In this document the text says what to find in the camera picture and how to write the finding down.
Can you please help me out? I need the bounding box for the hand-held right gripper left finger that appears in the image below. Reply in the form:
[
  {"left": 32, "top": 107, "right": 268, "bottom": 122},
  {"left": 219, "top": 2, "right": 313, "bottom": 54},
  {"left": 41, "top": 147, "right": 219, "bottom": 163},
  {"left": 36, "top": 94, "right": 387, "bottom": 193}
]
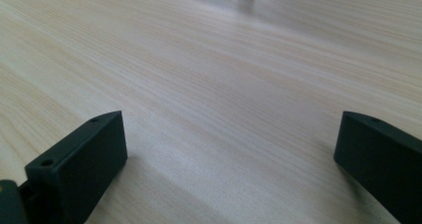
[{"left": 18, "top": 111, "right": 128, "bottom": 224}]

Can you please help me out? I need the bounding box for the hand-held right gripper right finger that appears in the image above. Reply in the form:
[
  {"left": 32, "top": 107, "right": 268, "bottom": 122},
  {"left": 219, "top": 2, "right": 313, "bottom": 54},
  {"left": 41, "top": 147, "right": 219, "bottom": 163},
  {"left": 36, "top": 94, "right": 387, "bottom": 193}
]
[{"left": 332, "top": 111, "right": 422, "bottom": 224}]

